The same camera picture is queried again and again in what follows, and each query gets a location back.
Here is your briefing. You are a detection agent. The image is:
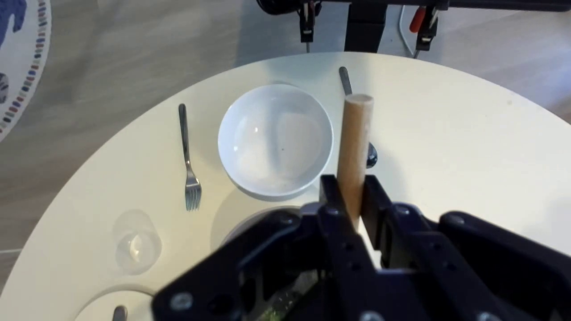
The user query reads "white ceramic bowl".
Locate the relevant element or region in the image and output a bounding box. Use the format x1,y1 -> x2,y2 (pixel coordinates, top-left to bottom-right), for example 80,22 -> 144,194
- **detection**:
216,81 -> 335,199

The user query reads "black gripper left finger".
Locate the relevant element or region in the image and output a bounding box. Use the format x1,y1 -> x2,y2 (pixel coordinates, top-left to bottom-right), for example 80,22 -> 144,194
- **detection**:
150,172 -> 389,321

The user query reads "metal spoon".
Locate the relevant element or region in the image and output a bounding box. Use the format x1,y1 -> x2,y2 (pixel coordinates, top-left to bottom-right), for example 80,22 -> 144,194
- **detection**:
337,63 -> 380,169

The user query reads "round patterned rug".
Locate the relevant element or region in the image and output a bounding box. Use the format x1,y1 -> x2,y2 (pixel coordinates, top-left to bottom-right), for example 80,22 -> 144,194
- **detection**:
0,0 -> 53,144

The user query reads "small clear glass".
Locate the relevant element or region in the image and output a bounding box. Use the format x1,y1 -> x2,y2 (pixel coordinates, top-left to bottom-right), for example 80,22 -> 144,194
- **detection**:
112,208 -> 164,276

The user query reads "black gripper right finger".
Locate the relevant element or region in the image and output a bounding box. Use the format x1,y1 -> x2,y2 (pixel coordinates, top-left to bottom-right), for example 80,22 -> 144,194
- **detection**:
360,172 -> 571,321

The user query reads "metal fork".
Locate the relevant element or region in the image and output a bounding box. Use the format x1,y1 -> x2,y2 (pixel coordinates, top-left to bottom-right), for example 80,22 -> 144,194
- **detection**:
176,101 -> 203,211

